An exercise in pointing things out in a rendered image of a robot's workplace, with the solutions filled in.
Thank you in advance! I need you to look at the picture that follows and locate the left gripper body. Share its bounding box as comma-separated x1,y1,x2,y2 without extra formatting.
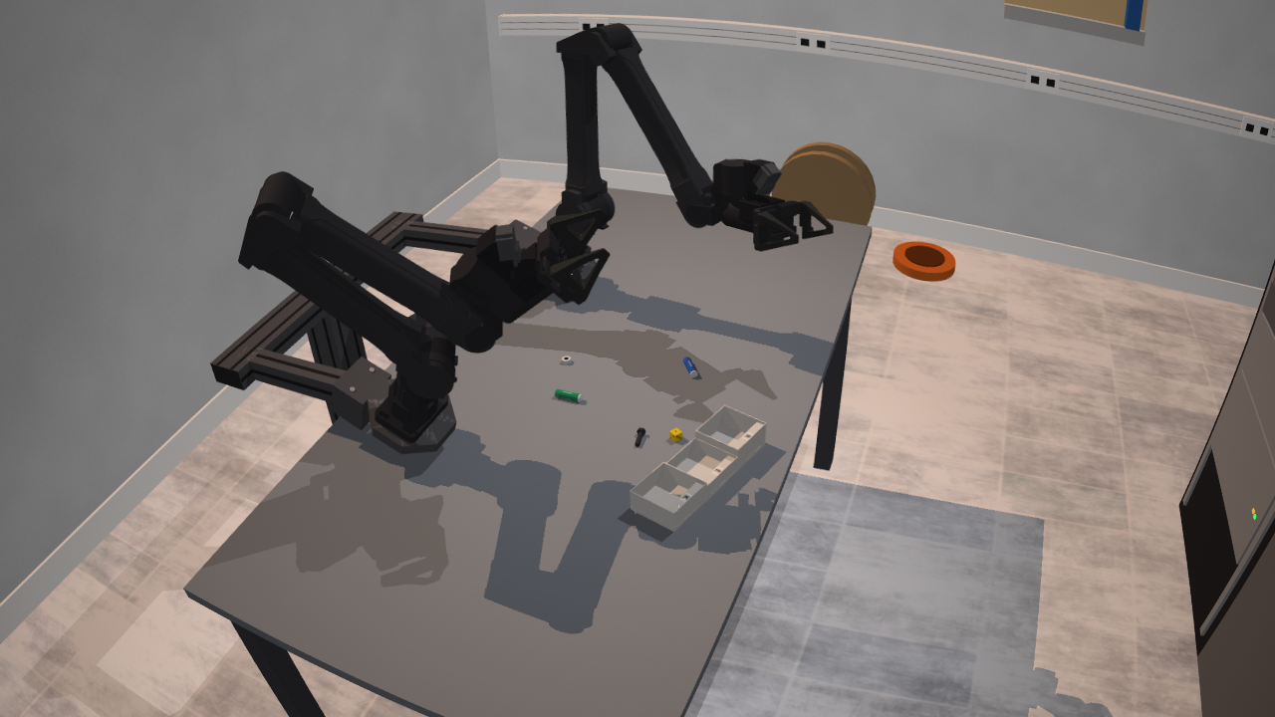
740,200,802,251

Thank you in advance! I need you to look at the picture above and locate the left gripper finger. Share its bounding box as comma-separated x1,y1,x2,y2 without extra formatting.
757,211,799,251
802,202,834,239

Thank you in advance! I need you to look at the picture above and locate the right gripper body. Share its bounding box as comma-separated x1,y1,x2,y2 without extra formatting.
518,219,581,306

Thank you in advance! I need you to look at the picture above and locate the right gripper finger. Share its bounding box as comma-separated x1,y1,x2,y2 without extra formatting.
551,248,609,302
550,209,607,251

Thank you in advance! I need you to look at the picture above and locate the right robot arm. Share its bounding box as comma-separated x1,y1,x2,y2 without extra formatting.
238,171,547,443

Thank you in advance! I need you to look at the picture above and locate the row of three labelled bins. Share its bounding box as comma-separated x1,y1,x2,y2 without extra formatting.
630,404,766,531

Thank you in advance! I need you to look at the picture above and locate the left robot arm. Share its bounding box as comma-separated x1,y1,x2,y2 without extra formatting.
556,23,785,230

